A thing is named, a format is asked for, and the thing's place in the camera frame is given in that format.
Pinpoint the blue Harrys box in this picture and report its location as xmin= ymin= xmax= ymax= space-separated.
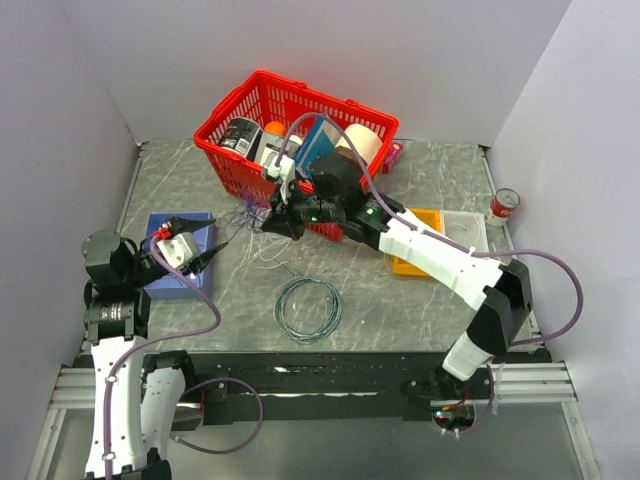
xmin=294 ymin=118 xmax=341 ymax=179

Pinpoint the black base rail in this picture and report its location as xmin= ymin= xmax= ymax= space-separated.
xmin=72 ymin=351 xmax=551 ymax=426

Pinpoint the white plastic bin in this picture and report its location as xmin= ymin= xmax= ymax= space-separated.
xmin=440 ymin=210 xmax=489 ymax=252

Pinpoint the white paper towel roll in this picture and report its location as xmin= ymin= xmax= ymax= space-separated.
xmin=335 ymin=124 xmax=383 ymax=165

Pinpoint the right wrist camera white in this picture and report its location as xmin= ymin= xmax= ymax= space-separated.
xmin=263 ymin=155 xmax=296 ymax=204

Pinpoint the red white soup can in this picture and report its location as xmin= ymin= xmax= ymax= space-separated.
xmin=484 ymin=188 xmax=521 ymax=228

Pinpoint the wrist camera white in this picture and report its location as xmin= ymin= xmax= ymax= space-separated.
xmin=263 ymin=155 xmax=296 ymax=204
xmin=151 ymin=228 xmax=201 ymax=270

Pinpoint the yellow plastic bin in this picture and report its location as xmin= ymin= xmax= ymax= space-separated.
xmin=383 ymin=207 xmax=444 ymax=278

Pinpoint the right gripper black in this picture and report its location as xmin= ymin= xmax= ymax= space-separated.
xmin=262 ymin=178 xmax=343 ymax=242

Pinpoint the green blue wire coil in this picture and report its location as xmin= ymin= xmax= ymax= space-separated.
xmin=274 ymin=277 xmax=344 ymax=344

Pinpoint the orange fruit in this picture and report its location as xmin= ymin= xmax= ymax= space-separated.
xmin=264 ymin=121 xmax=288 ymax=137

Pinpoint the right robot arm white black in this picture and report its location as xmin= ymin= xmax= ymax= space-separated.
xmin=262 ymin=154 xmax=532 ymax=399

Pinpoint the black cylindrical can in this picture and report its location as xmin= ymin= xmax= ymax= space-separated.
xmin=217 ymin=117 xmax=263 ymax=161

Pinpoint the aluminium frame rail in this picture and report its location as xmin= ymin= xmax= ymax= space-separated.
xmin=492 ymin=362 xmax=577 ymax=404

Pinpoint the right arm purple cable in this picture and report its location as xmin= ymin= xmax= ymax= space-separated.
xmin=274 ymin=112 xmax=584 ymax=437

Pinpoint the red plastic shopping basket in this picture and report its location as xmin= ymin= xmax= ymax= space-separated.
xmin=194 ymin=71 xmax=401 ymax=246

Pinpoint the blue plastic bin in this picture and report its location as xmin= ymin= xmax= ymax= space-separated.
xmin=144 ymin=211 xmax=217 ymax=300

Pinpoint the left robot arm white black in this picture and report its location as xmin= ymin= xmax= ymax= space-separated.
xmin=82 ymin=213 xmax=220 ymax=479

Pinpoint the pink small box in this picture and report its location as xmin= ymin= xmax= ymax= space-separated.
xmin=382 ymin=141 xmax=404 ymax=174

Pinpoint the grey labelled pouch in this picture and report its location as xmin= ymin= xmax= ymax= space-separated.
xmin=254 ymin=132 xmax=302 ymax=166

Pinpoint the purple wire bundle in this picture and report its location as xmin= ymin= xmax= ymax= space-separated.
xmin=222 ymin=197 xmax=274 ymax=234

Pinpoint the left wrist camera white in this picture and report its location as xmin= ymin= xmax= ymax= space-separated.
xmin=151 ymin=228 xmax=201 ymax=270

